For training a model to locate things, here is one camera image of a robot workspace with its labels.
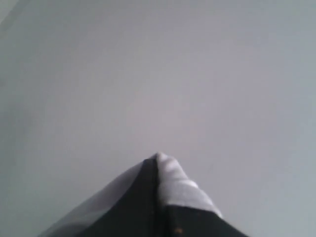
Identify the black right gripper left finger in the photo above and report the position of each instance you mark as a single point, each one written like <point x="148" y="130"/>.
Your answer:
<point x="126" y="207"/>

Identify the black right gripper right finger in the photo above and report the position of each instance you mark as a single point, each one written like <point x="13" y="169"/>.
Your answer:
<point x="190" y="222"/>

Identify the white t-shirt with red logo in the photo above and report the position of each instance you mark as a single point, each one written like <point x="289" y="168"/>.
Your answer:
<point x="176" y="188"/>

